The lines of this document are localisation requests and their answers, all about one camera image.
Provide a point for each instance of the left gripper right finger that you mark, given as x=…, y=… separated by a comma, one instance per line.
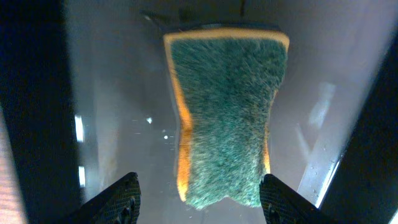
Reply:
x=281, y=204

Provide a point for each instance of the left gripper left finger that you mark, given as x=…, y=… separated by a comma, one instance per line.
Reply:
x=119, y=203

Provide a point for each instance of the green and yellow sponge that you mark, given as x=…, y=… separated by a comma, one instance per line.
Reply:
x=224, y=81

